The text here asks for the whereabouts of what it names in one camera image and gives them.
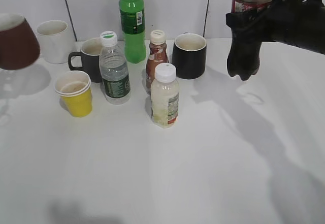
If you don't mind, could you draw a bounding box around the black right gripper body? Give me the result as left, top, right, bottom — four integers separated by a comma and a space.
264, 0, 324, 44

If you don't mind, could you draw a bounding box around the brown sauce bottle cream cap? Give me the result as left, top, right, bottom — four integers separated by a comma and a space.
145, 29, 169, 94

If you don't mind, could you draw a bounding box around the white ceramic mug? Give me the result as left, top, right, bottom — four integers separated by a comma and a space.
36, 20, 75, 64

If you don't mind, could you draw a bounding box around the cola bottle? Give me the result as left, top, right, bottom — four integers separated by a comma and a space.
227, 0, 272, 81

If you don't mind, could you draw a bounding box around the milky drink bottle white cap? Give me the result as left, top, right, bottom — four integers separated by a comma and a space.
151, 63, 179, 128

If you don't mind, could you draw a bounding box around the clear water bottle green label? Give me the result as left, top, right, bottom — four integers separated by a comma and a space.
99, 31, 131, 105

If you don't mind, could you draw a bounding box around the black right gripper finger cola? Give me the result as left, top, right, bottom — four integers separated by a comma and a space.
225, 9, 270, 81

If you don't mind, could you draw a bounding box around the yellow paper cup stack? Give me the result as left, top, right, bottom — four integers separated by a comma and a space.
54, 71, 92, 117

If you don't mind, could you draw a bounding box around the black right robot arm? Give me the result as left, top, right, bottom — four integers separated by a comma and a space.
226, 0, 324, 81

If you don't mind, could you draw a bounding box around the green soda bottle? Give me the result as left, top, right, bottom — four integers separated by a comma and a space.
119, 0, 146, 64

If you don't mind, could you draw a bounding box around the dark grey ceramic mug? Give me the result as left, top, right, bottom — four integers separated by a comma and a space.
68, 38, 102, 83

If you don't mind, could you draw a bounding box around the black handleless mug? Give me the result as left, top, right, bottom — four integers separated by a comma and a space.
172, 33, 207, 80

